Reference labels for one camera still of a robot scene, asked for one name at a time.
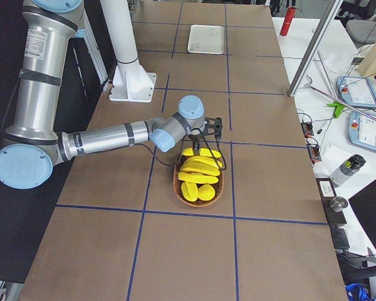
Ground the orange black connector box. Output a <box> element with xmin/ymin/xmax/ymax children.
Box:
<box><xmin>301</xmin><ymin>122</ymin><xmax>314</xmax><ymax>138</ymax></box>

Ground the grey water bottle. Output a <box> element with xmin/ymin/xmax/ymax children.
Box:
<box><xmin>330</xmin><ymin>154</ymin><xmax>366</xmax><ymax>187</ymax></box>

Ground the white bear tray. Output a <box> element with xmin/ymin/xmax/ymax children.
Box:
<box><xmin>187</xmin><ymin>24</ymin><xmax>224</xmax><ymax>55</ymax></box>

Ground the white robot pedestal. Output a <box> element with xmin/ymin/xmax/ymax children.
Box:
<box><xmin>100</xmin><ymin>0</ymin><xmax>157</xmax><ymax>103</ymax></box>

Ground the aluminium frame post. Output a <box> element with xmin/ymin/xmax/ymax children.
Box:
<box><xmin>288</xmin><ymin>0</ymin><xmax>343</xmax><ymax>97</ymax></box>

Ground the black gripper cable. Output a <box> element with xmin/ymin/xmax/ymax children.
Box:
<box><xmin>137</xmin><ymin>119</ymin><xmax>227</xmax><ymax>172</ymax></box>

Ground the yellow banana bunch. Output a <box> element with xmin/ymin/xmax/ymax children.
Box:
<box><xmin>184</xmin><ymin>156</ymin><xmax>222</xmax><ymax>169</ymax></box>
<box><xmin>179</xmin><ymin>164</ymin><xmax>221</xmax><ymax>176</ymax></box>
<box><xmin>177</xmin><ymin>172</ymin><xmax>219</xmax><ymax>184</ymax></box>

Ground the woven wicker basket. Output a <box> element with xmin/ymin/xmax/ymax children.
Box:
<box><xmin>173</xmin><ymin>148</ymin><xmax>225</xmax><ymax>208</ymax></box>

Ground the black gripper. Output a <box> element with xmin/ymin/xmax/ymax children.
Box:
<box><xmin>189</xmin><ymin>117</ymin><xmax>222</xmax><ymax>156</ymax></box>

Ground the green clamp tool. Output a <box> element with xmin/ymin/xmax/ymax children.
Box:
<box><xmin>326</xmin><ymin>102</ymin><xmax>345</xmax><ymax>119</ymax></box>

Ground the blue teach pendant near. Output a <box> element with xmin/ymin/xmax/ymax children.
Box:
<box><xmin>348</xmin><ymin>112</ymin><xmax>376</xmax><ymax>152</ymax></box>

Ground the red cylinder bottle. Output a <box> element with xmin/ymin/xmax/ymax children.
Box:
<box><xmin>279</xmin><ymin>6</ymin><xmax>296</xmax><ymax>36</ymax></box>

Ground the small metal cup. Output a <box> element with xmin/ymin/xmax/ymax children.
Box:
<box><xmin>329</xmin><ymin>196</ymin><xmax>348</xmax><ymax>212</ymax></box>

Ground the blue teach pendant far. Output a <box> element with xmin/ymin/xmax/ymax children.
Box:
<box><xmin>336</xmin><ymin>76</ymin><xmax>376</xmax><ymax>108</ymax></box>

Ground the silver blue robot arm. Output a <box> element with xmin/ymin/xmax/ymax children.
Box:
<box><xmin>0</xmin><ymin>1</ymin><xmax>222</xmax><ymax>189</ymax></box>

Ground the blue teach pendant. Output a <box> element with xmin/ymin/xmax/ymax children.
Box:
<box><xmin>336</xmin><ymin>76</ymin><xmax>376</xmax><ymax>108</ymax></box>
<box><xmin>348</xmin><ymin>112</ymin><xmax>376</xmax><ymax>152</ymax></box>

